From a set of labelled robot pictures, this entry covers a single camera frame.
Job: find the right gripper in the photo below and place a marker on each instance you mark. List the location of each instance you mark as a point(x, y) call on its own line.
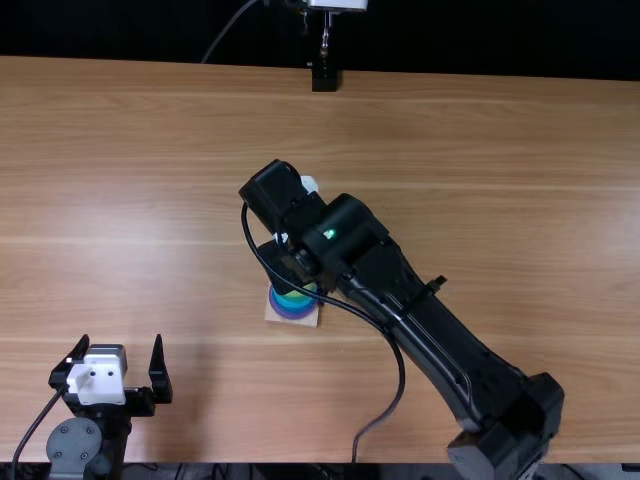
point(270, 195)

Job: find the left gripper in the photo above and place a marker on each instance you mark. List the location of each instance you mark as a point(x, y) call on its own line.
point(137, 400)

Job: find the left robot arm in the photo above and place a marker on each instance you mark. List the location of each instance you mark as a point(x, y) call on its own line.
point(75, 440)

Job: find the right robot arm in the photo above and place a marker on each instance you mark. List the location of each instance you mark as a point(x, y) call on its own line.
point(440, 345)

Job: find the black clamp stand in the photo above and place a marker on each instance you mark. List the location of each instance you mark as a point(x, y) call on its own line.
point(325, 80)

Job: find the white mounted box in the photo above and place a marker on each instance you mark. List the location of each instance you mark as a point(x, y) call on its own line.
point(337, 4)

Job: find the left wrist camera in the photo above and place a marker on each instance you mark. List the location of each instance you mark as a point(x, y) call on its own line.
point(100, 382)

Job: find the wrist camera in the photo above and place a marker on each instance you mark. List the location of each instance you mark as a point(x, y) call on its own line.
point(100, 382)
point(309, 182)

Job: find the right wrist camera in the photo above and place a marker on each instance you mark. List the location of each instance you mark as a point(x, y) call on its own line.
point(309, 182)

